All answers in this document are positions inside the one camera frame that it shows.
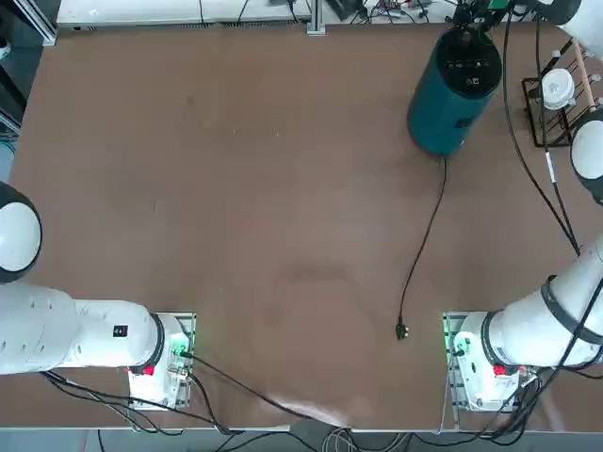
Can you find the aluminium frame rail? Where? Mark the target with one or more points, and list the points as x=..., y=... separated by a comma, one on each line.
x=40, y=21

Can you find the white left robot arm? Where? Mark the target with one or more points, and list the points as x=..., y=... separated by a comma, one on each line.
x=56, y=329

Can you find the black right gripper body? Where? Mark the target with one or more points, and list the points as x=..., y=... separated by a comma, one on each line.
x=473, y=8

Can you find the white bench panel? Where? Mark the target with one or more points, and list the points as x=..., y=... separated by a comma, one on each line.
x=141, y=10

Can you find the aluminium profile post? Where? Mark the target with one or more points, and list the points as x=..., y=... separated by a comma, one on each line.
x=316, y=19

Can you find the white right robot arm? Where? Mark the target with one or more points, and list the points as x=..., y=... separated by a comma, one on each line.
x=527, y=329

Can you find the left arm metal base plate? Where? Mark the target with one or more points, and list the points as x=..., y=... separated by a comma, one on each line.
x=188, y=325

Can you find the white cup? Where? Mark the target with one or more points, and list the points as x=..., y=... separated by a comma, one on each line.
x=558, y=88

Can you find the green cylindrical air fryer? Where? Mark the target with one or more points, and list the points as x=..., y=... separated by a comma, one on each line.
x=438, y=108

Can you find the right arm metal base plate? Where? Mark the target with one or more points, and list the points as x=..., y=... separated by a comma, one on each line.
x=447, y=325

